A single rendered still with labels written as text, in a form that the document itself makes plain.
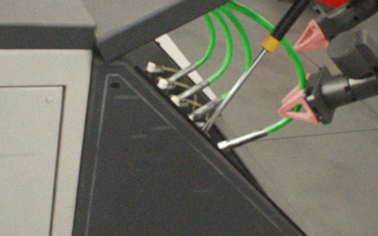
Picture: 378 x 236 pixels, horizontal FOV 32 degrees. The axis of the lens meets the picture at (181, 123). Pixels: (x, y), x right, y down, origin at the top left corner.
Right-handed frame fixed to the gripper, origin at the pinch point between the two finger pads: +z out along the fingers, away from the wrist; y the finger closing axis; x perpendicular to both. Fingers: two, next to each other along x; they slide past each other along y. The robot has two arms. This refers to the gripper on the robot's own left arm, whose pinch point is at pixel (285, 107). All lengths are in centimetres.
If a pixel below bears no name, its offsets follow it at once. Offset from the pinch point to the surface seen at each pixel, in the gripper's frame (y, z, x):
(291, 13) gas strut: 19.5, -21.2, -24.7
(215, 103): -10.2, 20.6, -0.5
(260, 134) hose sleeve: 4.0, 5.3, 1.6
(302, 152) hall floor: -168, 111, 126
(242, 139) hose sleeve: 5.3, 8.6, 1.0
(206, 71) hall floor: -228, 177, 86
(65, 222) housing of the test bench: 46, 11, -19
